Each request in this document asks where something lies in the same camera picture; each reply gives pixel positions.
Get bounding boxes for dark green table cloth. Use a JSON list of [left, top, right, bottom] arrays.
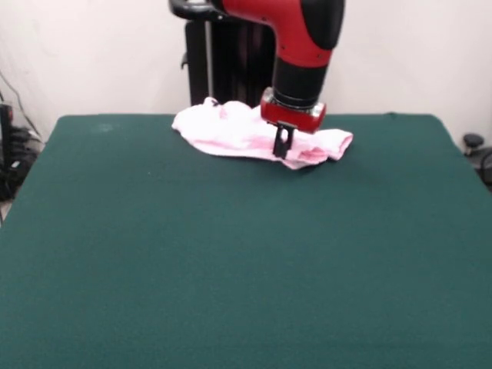
[[0, 112, 492, 369]]

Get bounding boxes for pink child's pants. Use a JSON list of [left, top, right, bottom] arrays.
[[171, 96, 354, 171]]

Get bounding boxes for black bag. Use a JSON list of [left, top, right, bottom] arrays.
[[0, 158, 31, 201]]

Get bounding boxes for grey wall cable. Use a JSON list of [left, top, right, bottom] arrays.
[[0, 71, 42, 135]]

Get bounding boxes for black electronics box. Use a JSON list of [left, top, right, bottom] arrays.
[[0, 102, 15, 172]]

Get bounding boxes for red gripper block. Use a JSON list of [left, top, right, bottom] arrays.
[[259, 87, 328, 159]]

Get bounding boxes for black office chair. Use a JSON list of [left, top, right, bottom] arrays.
[[462, 132, 492, 193]]

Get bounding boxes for black robot pedestal with handle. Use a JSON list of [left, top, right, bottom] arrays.
[[168, 0, 278, 109]]

